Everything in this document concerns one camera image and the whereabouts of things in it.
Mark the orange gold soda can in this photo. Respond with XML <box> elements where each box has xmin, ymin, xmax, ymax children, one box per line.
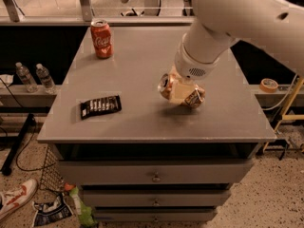
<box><xmin>158</xmin><ymin>73</ymin><xmax>205</xmax><ymax>108</ymax></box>

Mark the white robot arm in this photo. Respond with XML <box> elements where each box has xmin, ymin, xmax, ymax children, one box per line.
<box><xmin>160</xmin><ymin>0</ymin><xmax>304</xmax><ymax>107</ymax></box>

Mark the red Coca-Cola can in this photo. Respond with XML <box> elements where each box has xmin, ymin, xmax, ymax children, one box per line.
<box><xmin>90</xmin><ymin>20</ymin><xmax>113</xmax><ymax>59</ymax></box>

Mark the black snack bar wrapper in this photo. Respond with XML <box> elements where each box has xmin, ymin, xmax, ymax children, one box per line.
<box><xmin>80</xmin><ymin>95</ymin><xmax>122</xmax><ymax>120</ymax></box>

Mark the grey drawer cabinet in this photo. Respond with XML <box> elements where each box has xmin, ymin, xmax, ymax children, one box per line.
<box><xmin>38</xmin><ymin>27</ymin><xmax>275</xmax><ymax>213</ymax></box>

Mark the top grey drawer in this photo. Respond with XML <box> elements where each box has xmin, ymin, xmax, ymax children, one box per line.
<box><xmin>58</xmin><ymin>159</ymin><xmax>253</xmax><ymax>185</ymax></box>

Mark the grey drawer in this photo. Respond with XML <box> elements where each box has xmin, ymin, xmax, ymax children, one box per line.
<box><xmin>83</xmin><ymin>190</ymin><xmax>231</xmax><ymax>207</ymax></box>
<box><xmin>94</xmin><ymin>209</ymin><xmax>217</xmax><ymax>222</ymax></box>
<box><xmin>58</xmin><ymin>159</ymin><xmax>253</xmax><ymax>185</ymax></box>

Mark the roll of masking tape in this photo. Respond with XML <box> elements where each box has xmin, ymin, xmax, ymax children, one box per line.
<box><xmin>259</xmin><ymin>78</ymin><xmax>278</xmax><ymax>93</ymax></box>

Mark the yellow metal stand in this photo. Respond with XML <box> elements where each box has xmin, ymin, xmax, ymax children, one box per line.
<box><xmin>261</xmin><ymin>76</ymin><xmax>304</xmax><ymax>154</ymax></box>

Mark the right clear water bottle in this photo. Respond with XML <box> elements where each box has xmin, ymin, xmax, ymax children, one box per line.
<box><xmin>36</xmin><ymin>64</ymin><xmax>56</xmax><ymax>94</ymax></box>

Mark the clear water bottle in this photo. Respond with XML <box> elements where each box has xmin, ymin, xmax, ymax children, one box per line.
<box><xmin>36</xmin><ymin>64</ymin><xmax>56</xmax><ymax>94</ymax></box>
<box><xmin>15</xmin><ymin>62</ymin><xmax>38</xmax><ymax>93</ymax></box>

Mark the middle grey drawer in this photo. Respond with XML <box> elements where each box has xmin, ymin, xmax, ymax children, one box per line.
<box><xmin>83</xmin><ymin>190</ymin><xmax>231</xmax><ymax>207</ymax></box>

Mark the bottom grey drawer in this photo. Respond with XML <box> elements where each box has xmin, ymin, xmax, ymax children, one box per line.
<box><xmin>94</xmin><ymin>209</ymin><xmax>217</xmax><ymax>222</ymax></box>

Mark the left clear water bottle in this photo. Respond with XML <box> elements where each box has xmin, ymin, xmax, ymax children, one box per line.
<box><xmin>15</xmin><ymin>62</ymin><xmax>38</xmax><ymax>93</ymax></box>

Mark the green spray bottle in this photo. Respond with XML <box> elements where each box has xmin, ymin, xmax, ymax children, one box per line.
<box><xmin>64</xmin><ymin>183</ymin><xmax>98</xmax><ymax>228</ymax></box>

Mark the dark crumpled bag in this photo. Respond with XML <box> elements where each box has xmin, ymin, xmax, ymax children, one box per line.
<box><xmin>32</xmin><ymin>194</ymin><xmax>73</xmax><ymax>227</ymax></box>

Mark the black metal leg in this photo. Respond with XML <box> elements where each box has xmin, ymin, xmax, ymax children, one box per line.
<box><xmin>1</xmin><ymin>113</ymin><xmax>34</xmax><ymax>176</ymax></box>

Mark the white red sneaker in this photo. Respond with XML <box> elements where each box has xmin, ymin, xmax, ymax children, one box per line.
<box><xmin>0</xmin><ymin>179</ymin><xmax>38</xmax><ymax>221</ymax></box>

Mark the wire mesh panel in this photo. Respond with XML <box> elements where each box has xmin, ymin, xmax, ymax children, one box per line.
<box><xmin>40</xmin><ymin>146</ymin><xmax>64</xmax><ymax>192</ymax></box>

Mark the black cable on floor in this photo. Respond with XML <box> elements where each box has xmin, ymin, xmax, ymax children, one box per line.
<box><xmin>0</xmin><ymin>78</ymin><xmax>57</xmax><ymax>173</ymax></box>

